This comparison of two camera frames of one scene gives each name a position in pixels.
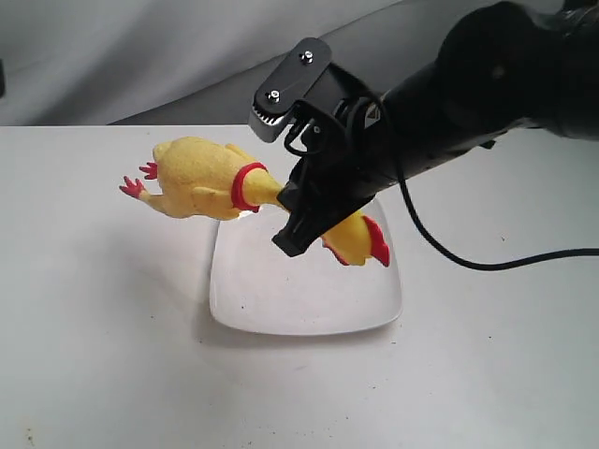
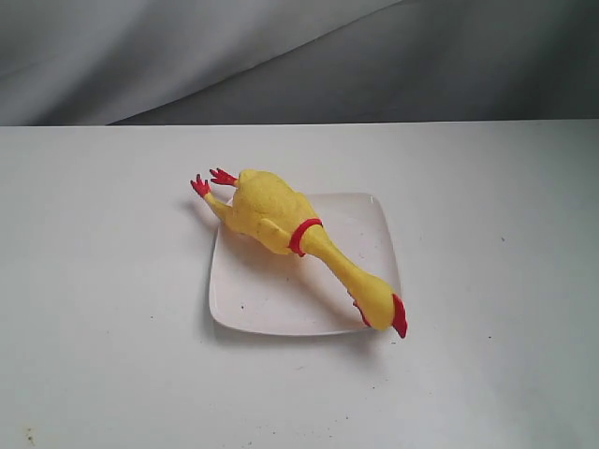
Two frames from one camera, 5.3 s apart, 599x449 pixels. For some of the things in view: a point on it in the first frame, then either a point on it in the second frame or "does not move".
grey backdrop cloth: (194, 62) does not move
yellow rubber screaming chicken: (194, 179) to (267, 213)
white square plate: (257, 287) does not move
